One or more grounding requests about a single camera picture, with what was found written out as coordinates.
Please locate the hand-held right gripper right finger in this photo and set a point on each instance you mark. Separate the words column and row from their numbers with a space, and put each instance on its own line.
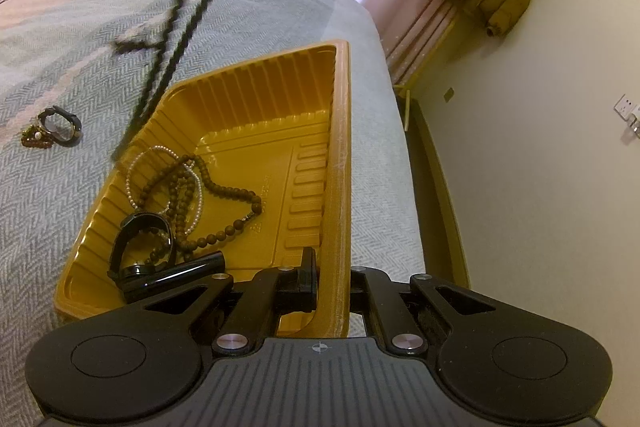
column 372, row 292

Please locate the white charger plug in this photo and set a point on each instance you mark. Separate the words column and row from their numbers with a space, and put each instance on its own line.
column 634, row 124

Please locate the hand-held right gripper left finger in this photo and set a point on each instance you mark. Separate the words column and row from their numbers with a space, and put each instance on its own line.
column 309, row 274

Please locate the yellow plastic tray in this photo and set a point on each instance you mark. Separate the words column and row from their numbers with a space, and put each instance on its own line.
column 260, row 117

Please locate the dark bed frame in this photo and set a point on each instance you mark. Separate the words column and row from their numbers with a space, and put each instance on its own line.
column 440, row 207

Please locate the white wall socket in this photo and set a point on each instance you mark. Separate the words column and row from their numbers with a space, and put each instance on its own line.
column 625, row 104

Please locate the small wall switch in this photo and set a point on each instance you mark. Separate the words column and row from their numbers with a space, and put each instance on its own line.
column 450, row 95

